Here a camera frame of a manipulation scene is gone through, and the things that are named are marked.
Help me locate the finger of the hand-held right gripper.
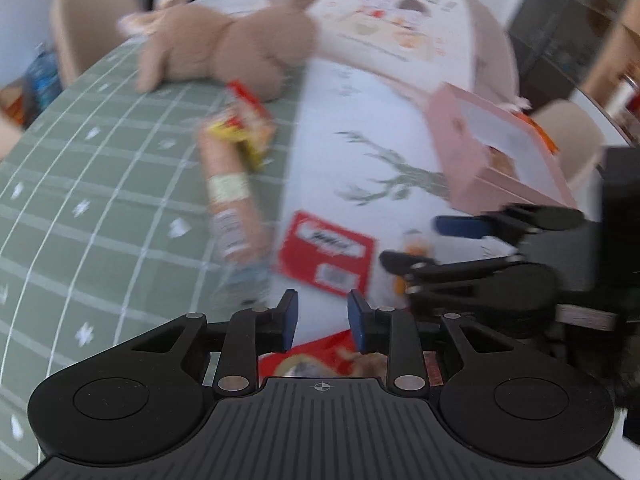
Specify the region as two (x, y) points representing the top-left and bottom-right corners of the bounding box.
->
(434, 204), (586, 248)
(379, 251), (532, 312)

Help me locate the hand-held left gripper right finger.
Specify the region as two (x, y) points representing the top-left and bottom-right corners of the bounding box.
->
(347, 289), (518, 395)

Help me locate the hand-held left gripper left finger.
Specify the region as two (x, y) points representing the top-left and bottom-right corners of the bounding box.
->
(131, 289), (300, 395)

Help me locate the orange and white snack packet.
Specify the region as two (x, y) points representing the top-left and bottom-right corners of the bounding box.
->
(390, 230), (441, 311)

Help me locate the red snack packet food picture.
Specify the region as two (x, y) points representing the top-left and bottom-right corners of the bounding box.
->
(259, 329), (443, 387)

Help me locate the red snack packet white label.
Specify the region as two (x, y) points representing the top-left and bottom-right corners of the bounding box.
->
(276, 210), (376, 297)

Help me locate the pink storage box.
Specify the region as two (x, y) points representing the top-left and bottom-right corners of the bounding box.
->
(424, 84), (580, 217)

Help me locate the pink sausage stick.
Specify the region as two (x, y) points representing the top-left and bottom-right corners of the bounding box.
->
(196, 121), (273, 306)

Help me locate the red and yellow snack packet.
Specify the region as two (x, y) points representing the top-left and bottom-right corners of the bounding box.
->
(207, 80), (277, 171)

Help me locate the beige chair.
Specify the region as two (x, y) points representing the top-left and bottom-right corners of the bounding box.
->
(50, 0), (140, 88)
(530, 100), (607, 196)

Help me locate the large white cartoon bag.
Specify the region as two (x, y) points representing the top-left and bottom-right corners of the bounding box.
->
(265, 0), (517, 107)

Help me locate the green and white tablecloth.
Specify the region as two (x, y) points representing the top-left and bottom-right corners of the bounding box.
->
(0, 0), (601, 480)

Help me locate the dark cabinet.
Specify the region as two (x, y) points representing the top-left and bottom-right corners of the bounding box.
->
(507, 0), (640, 112)

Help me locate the beige plush bunny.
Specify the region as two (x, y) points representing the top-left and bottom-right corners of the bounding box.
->
(117, 0), (322, 105)

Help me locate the blue packet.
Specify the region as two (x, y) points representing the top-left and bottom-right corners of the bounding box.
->
(21, 42), (65, 122)

